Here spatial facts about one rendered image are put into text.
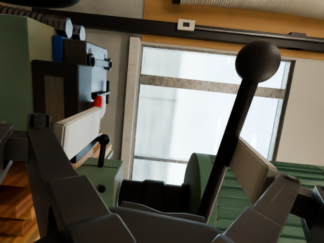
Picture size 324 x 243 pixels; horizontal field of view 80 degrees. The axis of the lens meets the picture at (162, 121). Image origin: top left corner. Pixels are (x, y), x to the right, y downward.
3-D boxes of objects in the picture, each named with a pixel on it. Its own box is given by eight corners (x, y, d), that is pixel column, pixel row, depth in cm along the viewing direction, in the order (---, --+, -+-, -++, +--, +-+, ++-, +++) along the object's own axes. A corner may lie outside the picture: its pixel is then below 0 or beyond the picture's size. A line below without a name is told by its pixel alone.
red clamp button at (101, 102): (99, 94, 25) (107, 95, 25) (99, 116, 26) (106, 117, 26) (90, 96, 22) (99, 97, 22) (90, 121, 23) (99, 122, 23)
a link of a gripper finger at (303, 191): (290, 195, 11) (343, 206, 11) (253, 157, 16) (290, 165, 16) (280, 217, 11) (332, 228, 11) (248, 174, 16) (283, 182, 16)
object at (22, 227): (64, 155, 42) (86, 157, 42) (64, 163, 42) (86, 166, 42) (-18, 219, 23) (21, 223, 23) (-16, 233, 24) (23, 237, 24)
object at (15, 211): (53, 147, 37) (80, 150, 37) (53, 155, 37) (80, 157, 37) (-32, 201, 21) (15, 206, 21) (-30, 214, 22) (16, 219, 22)
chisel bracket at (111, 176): (80, 155, 38) (124, 159, 38) (80, 216, 41) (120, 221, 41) (60, 174, 31) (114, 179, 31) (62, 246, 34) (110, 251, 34)
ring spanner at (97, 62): (109, 58, 33) (112, 59, 33) (109, 70, 33) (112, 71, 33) (85, 51, 23) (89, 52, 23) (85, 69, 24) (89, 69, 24)
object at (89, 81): (83, 45, 32) (117, 49, 32) (83, 112, 34) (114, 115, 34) (27, 26, 19) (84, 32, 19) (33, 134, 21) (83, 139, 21)
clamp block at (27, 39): (33, 34, 33) (87, 40, 33) (37, 113, 36) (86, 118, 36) (-71, 4, 18) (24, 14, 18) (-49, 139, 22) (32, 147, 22)
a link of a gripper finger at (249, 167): (267, 166, 12) (279, 169, 12) (234, 134, 19) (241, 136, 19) (252, 207, 13) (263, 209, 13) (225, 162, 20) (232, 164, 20)
